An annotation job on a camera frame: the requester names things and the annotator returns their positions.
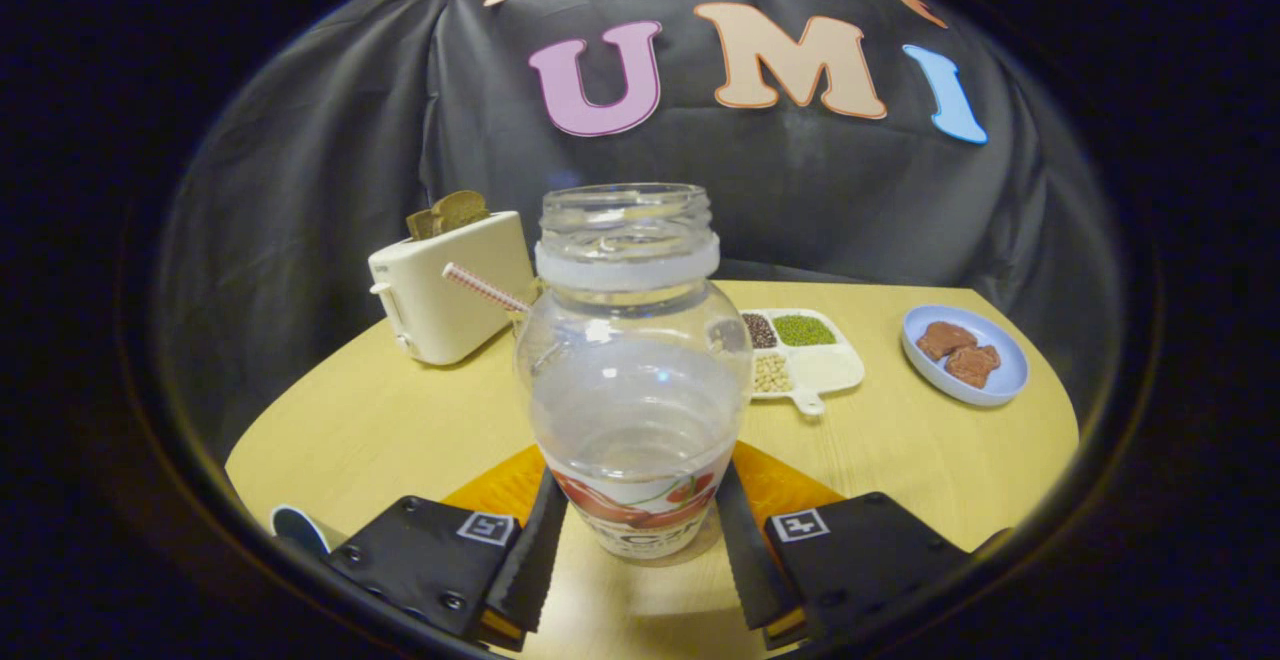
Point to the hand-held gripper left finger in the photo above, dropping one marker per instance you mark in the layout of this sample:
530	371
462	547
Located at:
535	560

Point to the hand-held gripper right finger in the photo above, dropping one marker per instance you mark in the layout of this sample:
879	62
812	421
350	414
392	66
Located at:
755	560

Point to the clear plastic juice bottle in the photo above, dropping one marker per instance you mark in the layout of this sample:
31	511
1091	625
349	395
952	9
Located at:
635	390

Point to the pale blue-grey cup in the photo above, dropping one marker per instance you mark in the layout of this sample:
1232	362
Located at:
300	530

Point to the wooden table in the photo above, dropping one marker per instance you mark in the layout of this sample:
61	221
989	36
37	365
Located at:
900	460

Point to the beige beans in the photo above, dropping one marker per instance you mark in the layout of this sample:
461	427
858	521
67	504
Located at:
770	372

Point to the white divided tray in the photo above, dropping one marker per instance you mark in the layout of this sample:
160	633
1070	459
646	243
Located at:
825	370

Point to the dark beans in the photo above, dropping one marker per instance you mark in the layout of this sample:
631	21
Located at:
760	330

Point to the green beans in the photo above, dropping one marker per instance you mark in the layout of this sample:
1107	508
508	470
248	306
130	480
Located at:
803	330

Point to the cream toaster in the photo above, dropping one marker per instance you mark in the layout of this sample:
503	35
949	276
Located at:
450	290

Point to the brown meat slice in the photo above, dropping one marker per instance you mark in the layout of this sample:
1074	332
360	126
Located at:
972	365
945	339

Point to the blue plate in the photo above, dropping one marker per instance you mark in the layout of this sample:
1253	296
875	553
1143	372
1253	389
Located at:
1000	380

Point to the brown toast slices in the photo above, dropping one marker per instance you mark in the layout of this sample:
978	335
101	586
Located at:
450	212

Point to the black backdrop cloth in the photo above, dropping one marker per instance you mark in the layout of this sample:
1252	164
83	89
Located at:
850	200

